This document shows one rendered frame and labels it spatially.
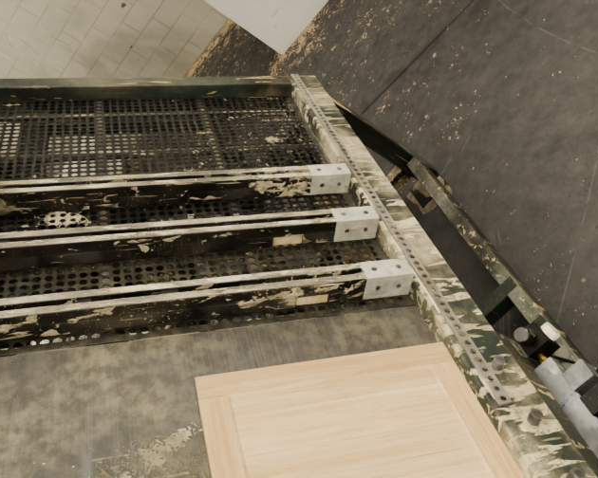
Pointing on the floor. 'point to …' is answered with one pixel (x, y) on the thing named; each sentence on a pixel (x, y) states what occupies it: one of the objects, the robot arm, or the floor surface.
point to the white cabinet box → (271, 18)
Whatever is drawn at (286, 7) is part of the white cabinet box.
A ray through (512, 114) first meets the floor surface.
